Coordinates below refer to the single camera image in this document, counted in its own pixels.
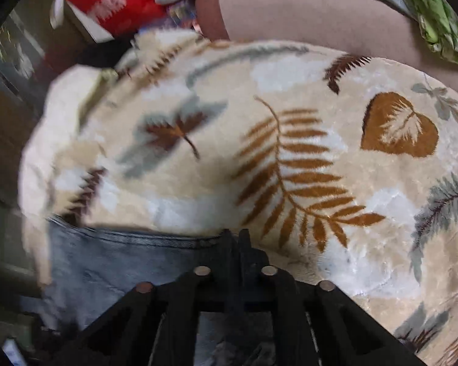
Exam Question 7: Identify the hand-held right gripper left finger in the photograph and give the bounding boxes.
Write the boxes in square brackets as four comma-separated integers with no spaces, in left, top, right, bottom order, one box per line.
[61,229,238,366]

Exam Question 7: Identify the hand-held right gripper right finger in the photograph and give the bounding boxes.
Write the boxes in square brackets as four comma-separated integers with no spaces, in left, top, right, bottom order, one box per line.
[239,229,425,366]

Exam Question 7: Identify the blue denim pants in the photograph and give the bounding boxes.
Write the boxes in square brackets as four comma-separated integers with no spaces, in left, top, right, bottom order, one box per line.
[34,215,275,366]

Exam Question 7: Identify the leaf print fleece blanket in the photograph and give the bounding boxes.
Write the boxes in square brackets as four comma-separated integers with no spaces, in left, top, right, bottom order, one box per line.
[19,30,458,366]

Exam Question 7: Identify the white sprig print pillow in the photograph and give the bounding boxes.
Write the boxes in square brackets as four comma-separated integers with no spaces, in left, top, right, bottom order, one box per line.
[17,64,116,287]

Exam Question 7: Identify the black cloth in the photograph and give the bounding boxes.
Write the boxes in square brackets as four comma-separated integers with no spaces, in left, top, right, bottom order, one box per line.
[75,40,139,74]

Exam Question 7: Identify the pink sofa cushion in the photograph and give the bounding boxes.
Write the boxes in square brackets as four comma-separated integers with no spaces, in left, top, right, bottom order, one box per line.
[194,0,458,104]

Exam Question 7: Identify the colourful snack packet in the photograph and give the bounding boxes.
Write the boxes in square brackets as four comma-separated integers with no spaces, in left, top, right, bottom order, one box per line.
[167,2,200,32]

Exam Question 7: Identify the green patterned quilt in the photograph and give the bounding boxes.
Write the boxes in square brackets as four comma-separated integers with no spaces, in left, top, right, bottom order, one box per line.
[397,0,458,70]

